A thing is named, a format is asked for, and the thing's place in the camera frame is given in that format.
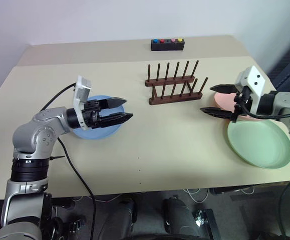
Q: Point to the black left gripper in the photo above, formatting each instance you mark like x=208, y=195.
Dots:
x=93, y=113

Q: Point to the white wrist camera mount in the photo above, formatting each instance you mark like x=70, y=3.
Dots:
x=80, y=92
x=255, y=77

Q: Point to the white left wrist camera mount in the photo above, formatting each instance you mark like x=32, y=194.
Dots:
x=80, y=92

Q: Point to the blue plate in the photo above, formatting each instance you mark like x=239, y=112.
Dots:
x=97, y=133

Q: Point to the grey-green rounded shape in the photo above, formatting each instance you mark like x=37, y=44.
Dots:
x=177, y=215

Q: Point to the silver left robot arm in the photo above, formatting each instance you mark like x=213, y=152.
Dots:
x=34, y=135

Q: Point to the black metal foot plate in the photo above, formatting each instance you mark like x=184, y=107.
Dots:
x=212, y=225

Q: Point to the green plate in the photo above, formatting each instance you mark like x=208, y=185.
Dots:
x=260, y=142

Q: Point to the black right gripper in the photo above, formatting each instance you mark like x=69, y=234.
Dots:
x=242, y=100

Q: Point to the caster wheel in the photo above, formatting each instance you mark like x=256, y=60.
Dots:
x=199, y=218

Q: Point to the brown wooden dish rack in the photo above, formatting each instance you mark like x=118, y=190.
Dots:
x=174, y=99

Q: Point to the pink plate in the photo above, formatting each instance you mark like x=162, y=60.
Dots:
x=222, y=100

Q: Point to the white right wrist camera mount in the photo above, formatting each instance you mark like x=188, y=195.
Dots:
x=255, y=77

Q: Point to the black button box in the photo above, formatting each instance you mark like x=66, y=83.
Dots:
x=167, y=47

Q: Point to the black box under table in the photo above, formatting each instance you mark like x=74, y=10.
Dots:
x=225, y=190

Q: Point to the yellow button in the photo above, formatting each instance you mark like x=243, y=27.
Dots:
x=179, y=39

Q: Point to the dark rounded shape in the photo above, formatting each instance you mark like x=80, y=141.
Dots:
x=127, y=215

